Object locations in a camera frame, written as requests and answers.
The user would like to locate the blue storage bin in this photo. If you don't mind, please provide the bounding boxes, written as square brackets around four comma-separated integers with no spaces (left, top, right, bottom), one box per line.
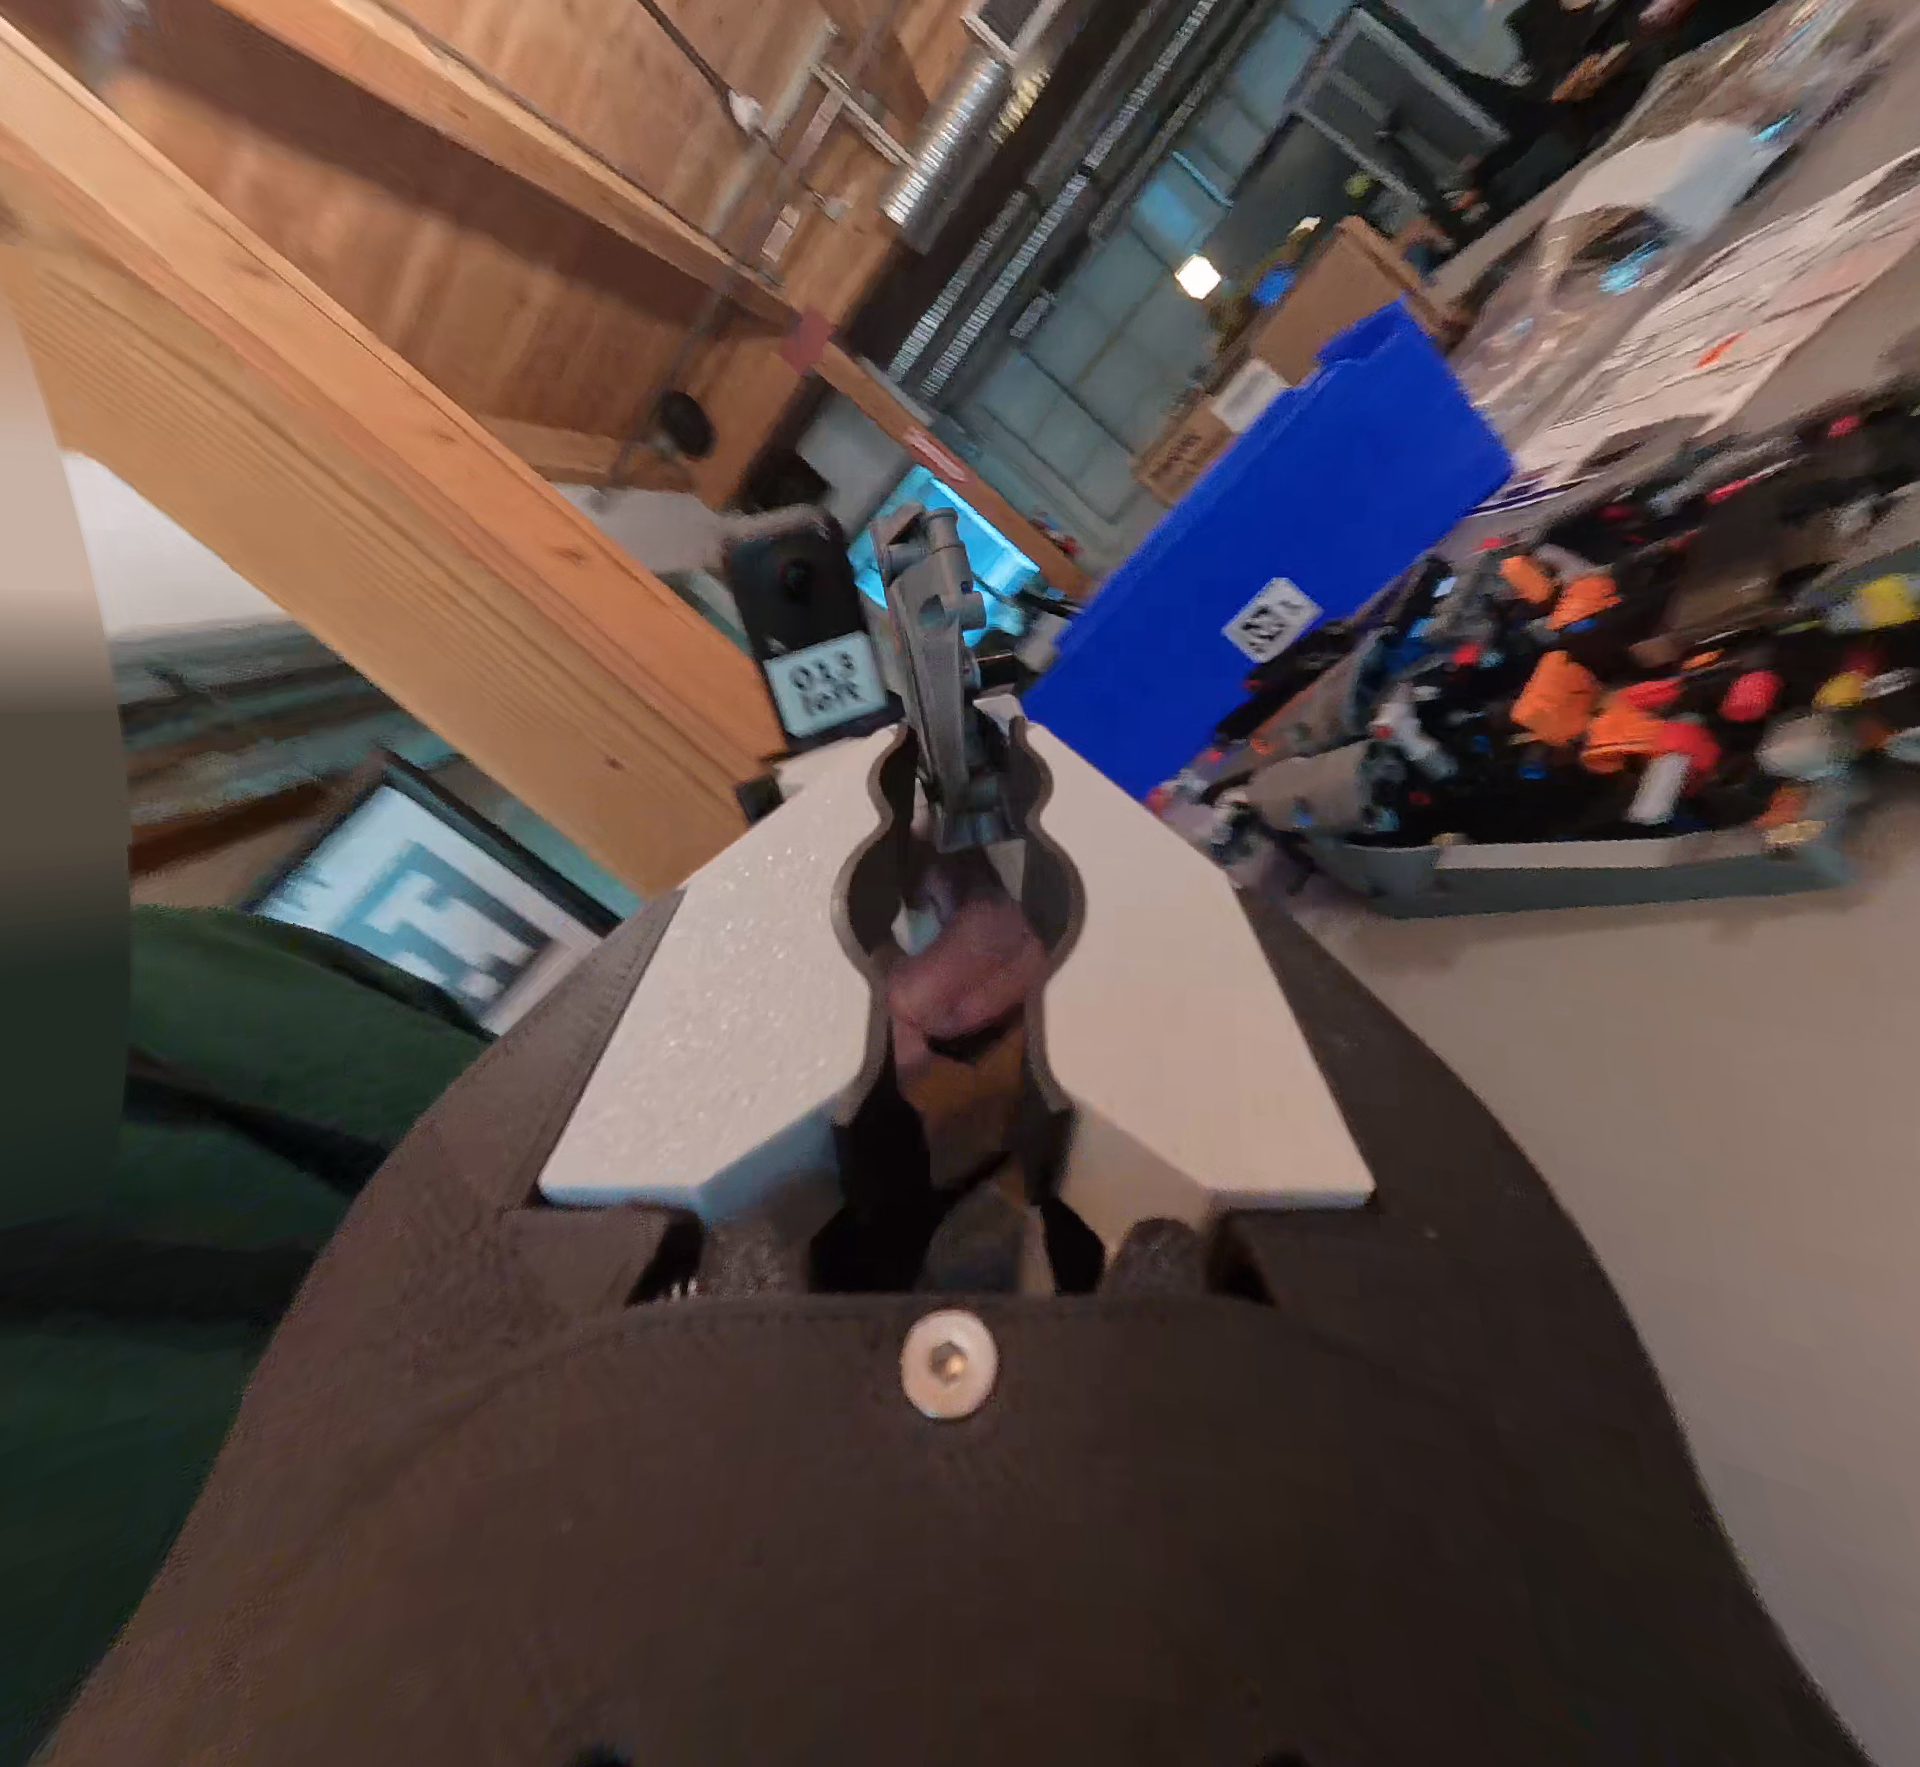
[1019,298,1514,801]

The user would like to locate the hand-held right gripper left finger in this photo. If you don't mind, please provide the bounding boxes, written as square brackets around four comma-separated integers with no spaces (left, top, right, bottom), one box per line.
[537,725,924,1298]

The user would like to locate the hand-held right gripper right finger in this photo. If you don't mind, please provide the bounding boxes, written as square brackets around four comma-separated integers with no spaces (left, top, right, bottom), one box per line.
[1005,721,1375,1293]

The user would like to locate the grey black lego car model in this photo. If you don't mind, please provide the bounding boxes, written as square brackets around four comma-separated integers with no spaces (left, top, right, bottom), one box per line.
[1153,402,1920,920]

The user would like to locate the clear bag of lego parts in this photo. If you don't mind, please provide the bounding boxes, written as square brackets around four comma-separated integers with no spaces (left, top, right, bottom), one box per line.
[1475,103,1788,359]

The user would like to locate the person's left hand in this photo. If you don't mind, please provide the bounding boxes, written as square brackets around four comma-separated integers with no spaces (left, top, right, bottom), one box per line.
[888,899,1053,1049]

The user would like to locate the silver air duct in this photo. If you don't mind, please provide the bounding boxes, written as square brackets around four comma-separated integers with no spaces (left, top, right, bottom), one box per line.
[878,0,1245,254]

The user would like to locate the grey lego subassembly red pins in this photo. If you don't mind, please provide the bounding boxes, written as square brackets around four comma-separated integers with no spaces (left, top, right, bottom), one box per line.
[878,508,1043,968]

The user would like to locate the brown cardboard box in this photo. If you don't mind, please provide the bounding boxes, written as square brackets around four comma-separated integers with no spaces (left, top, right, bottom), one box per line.
[1131,215,1463,501]

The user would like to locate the framed screen white pattern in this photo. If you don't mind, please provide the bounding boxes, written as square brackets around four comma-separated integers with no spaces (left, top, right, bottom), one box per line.
[244,754,620,1040]

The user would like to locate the lego sticker sheet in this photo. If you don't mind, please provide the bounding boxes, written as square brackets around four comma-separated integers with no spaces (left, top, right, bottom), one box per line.
[1500,147,1920,486]

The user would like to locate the person's green shirt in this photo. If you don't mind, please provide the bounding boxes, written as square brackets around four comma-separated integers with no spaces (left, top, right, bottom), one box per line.
[126,905,505,1761]

